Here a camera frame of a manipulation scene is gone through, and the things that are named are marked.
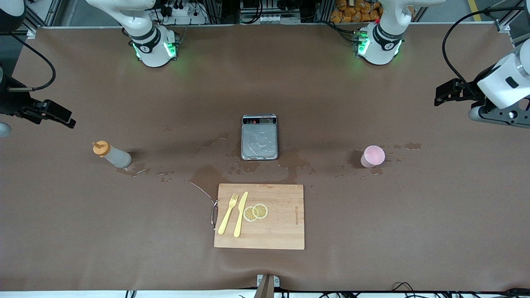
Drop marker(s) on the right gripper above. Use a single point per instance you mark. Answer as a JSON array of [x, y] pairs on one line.
[[12, 101]]

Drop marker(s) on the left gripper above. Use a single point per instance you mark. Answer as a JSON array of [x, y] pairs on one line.
[[474, 90]]

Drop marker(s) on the translucent sauce bottle orange cap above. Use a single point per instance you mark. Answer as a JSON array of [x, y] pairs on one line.
[[118, 158]]

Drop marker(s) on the pink plastic cup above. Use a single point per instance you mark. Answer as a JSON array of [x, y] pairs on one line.
[[372, 157]]

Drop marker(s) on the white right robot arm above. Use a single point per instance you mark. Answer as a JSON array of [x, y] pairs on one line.
[[153, 49]]

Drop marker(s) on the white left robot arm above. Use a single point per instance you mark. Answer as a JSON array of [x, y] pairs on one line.
[[379, 49]]

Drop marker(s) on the orange snack bag pile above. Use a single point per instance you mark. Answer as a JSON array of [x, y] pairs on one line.
[[356, 10]]

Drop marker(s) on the brown table cover mat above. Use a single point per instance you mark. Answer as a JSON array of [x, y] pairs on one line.
[[124, 231]]

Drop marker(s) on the white power strip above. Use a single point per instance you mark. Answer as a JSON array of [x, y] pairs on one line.
[[182, 12]]

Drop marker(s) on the yellow plastic fork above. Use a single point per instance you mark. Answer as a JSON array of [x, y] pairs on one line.
[[225, 219]]

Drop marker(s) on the silver digital kitchen scale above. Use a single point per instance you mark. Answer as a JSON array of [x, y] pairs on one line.
[[259, 142]]

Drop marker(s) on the yellow plastic knife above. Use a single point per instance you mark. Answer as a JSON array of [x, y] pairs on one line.
[[238, 223]]

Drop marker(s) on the yellow lemon slice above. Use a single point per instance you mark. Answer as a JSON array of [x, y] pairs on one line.
[[261, 211], [249, 214]]

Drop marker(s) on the wooden cutting board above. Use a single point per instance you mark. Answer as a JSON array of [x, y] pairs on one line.
[[281, 231]]

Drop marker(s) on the brown wooden strut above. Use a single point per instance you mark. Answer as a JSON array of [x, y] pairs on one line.
[[265, 289]]

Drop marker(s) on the aluminium profile frame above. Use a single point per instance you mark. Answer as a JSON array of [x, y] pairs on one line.
[[45, 14], [506, 25]]

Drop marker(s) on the grey metal bracket plate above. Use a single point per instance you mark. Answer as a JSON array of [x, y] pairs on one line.
[[276, 281]]

